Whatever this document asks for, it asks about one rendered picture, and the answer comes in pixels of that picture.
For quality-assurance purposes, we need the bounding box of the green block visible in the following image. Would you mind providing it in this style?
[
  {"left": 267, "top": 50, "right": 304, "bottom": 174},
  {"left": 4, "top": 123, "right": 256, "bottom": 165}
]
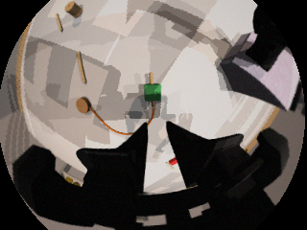
[{"left": 145, "top": 83, "right": 161, "bottom": 101}]

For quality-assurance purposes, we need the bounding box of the red rectangular block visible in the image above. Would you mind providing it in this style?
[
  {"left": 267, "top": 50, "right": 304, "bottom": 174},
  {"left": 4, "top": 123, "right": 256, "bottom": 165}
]
[{"left": 169, "top": 157, "right": 177, "bottom": 166}]

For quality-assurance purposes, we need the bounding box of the round wooden disc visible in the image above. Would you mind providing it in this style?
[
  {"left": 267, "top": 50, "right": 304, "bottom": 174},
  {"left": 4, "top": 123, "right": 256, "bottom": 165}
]
[{"left": 76, "top": 97, "right": 91, "bottom": 114}]

